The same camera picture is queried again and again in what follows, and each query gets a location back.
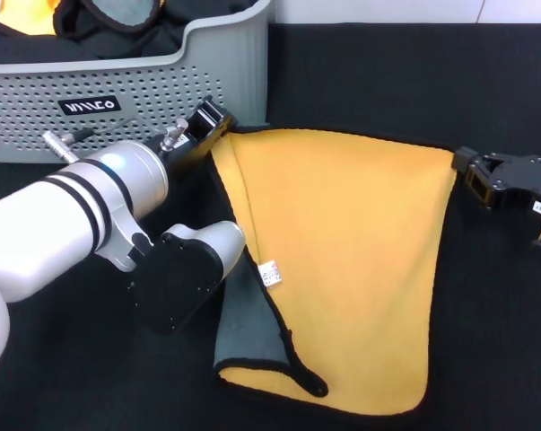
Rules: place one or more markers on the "yellow grey towel black trim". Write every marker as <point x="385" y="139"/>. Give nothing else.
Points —
<point x="126" y="13"/>
<point x="342" y="247"/>

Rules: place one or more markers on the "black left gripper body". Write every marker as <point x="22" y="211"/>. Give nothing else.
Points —
<point x="182" y="155"/>

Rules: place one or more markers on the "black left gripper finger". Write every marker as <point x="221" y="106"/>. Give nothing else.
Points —
<point x="220" y="123"/>

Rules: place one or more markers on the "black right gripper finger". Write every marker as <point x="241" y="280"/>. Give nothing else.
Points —
<point x="463" y="159"/>
<point x="487" y="197"/>

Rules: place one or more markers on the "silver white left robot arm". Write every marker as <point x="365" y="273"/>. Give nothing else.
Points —
<point x="72" y="215"/>

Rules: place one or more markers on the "black tablecloth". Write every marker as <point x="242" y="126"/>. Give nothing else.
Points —
<point x="386" y="67"/>

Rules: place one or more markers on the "dark grey cloth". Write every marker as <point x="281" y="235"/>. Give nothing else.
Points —
<point x="28" y="49"/>

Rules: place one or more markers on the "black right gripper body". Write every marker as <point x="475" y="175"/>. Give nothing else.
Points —
<point x="526" y="179"/>

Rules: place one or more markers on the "grey perforated plastic storage box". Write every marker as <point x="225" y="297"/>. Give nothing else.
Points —
<point x="28" y="90"/>

